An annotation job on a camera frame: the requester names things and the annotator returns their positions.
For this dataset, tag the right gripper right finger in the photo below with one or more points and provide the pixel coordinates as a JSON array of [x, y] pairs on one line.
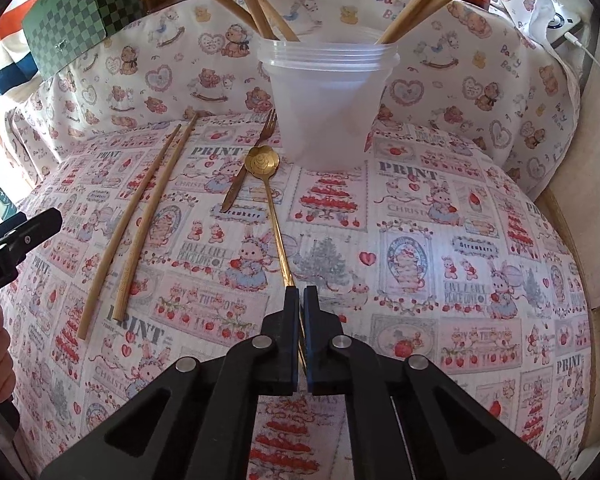
[[325, 371]]

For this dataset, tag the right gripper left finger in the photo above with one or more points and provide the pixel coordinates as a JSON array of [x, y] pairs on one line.
[[279, 368]]

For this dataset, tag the gold spoon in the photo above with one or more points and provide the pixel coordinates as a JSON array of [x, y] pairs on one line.
[[262, 163]]

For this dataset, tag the striped orange blue white blanket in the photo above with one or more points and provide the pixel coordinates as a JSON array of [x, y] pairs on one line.
[[17, 66]]

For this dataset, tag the printed bear tablecloth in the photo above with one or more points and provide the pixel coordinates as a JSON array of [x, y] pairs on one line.
[[433, 246]]

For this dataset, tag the translucent plastic cup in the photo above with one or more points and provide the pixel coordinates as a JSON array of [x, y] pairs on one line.
[[326, 91]]

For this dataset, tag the green checkered box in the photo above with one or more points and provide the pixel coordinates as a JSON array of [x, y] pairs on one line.
[[59, 31]]

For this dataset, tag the beige cushion board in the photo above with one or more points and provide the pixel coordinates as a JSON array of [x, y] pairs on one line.
[[572, 199]]

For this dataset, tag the white charging device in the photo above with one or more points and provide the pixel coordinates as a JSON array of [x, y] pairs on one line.
[[562, 22]]

